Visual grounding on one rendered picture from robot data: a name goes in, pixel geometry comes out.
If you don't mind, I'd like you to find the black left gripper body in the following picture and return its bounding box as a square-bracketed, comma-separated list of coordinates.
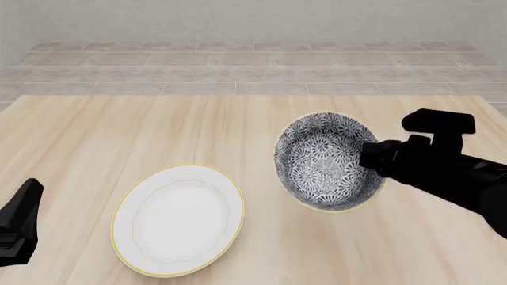
[0, 226, 40, 266]

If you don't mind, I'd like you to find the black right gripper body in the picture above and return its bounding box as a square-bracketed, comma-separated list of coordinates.
[384, 134, 436, 183]

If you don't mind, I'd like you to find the black and white patterned bowl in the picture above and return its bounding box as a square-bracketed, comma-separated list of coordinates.
[273, 112, 387, 216]

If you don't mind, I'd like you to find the white plate with yellow rim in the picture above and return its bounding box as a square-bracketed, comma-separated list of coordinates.
[110, 162, 246, 277]

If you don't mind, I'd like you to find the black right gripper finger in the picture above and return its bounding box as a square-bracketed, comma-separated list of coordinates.
[358, 139, 402, 177]

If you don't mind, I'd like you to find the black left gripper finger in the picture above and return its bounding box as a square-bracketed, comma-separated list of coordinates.
[0, 177, 45, 238]

